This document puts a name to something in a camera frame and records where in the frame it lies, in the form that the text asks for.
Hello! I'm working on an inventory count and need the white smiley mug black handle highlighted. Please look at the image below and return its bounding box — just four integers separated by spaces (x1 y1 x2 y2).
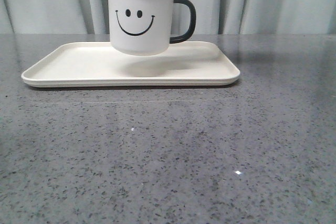
108 0 196 56

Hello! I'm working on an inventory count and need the cream rectangular plastic tray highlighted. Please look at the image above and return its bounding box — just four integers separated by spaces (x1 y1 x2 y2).
22 41 240 88

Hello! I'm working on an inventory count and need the pale grey curtain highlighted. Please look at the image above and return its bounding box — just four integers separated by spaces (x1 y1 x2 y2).
1 0 335 35

